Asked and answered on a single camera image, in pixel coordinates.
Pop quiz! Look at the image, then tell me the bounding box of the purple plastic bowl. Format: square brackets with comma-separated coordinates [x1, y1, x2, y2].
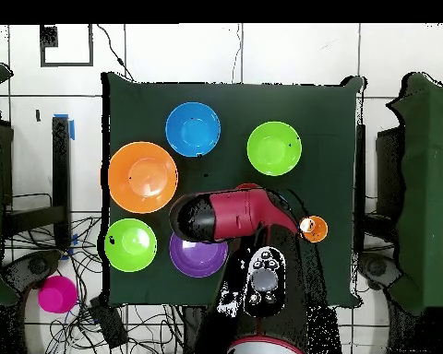
[168, 232, 230, 278]

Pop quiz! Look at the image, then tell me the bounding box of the large orange plastic bowl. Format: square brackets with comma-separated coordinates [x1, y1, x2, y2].
[107, 140, 179, 215]

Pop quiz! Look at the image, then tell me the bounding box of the green plastic bowl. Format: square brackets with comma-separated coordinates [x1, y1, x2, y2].
[245, 121, 303, 177]
[103, 218, 159, 273]

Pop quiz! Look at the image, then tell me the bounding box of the orange plastic cup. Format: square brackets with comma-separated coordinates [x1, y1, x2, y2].
[299, 215, 329, 243]

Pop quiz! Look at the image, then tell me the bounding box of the dark green tablecloth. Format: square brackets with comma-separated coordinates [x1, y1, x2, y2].
[101, 71, 366, 310]

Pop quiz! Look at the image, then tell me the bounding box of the black stand with blue tape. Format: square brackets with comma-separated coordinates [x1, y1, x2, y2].
[1, 113, 76, 252]

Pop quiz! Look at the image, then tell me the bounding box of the black box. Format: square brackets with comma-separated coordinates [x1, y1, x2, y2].
[0, 121, 15, 207]
[375, 126, 405, 222]

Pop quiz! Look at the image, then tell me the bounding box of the black power strip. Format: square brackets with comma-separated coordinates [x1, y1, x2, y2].
[88, 296, 129, 349]

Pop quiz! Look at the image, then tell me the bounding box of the pink plastic cup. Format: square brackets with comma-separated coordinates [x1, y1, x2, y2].
[37, 275, 78, 314]

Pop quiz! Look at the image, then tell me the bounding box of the black cable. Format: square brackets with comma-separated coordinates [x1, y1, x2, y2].
[95, 23, 136, 83]

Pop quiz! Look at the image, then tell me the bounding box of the tangle of black cables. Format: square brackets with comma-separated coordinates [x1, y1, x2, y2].
[3, 215, 186, 354]

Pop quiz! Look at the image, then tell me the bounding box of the dark square floor frame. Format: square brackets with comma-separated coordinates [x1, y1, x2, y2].
[39, 23, 94, 68]

